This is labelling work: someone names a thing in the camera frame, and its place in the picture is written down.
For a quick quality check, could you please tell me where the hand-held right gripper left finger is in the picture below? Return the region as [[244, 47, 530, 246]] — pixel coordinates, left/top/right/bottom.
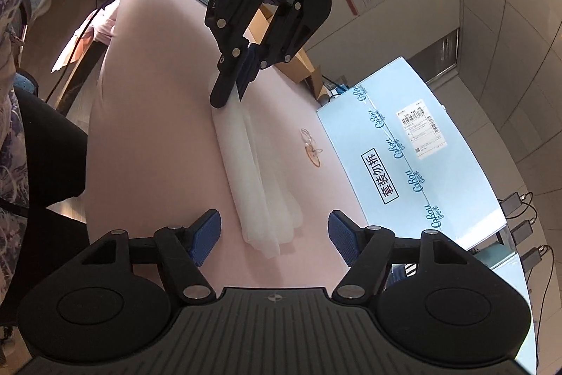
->
[[77, 209, 221, 306]]

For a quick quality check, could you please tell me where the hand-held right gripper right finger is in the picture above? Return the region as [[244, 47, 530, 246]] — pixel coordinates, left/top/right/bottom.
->
[[328, 209, 479, 306]]

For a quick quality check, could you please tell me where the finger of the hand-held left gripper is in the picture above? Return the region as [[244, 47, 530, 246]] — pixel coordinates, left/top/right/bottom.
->
[[237, 6, 315, 99], [210, 0, 275, 109]]

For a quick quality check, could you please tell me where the translucent white shopping bag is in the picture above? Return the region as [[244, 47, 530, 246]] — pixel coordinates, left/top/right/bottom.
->
[[211, 67, 304, 260]]

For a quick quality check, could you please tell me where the open brown cardboard box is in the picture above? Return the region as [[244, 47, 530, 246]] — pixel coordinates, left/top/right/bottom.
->
[[243, 1, 324, 99]]

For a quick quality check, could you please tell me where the white striped ceramic bowl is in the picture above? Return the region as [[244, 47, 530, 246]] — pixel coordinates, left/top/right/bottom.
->
[[388, 263, 418, 288]]

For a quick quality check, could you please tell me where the large light blue carton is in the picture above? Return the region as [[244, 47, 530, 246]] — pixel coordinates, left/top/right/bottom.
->
[[316, 56, 510, 251]]

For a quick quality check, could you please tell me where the dark window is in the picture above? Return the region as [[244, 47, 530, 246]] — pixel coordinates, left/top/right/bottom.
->
[[424, 28, 460, 84]]

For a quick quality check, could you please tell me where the black power adapter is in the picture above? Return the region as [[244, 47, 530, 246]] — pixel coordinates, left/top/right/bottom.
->
[[501, 193, 535, 216], [520, 245, 552, 271], [509, 217, 539, 246]]

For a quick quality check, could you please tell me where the light blue carton dark side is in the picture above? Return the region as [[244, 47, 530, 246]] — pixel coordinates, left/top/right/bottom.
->
[[476, 226, 539, 373]]

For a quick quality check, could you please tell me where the person's black trouser leg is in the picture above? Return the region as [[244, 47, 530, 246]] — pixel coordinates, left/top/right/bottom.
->
[[0, 70, 89, 341]]

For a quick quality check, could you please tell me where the person's floral garment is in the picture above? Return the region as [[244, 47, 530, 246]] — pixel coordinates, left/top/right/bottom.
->
[[0, 0, 49, 226]]

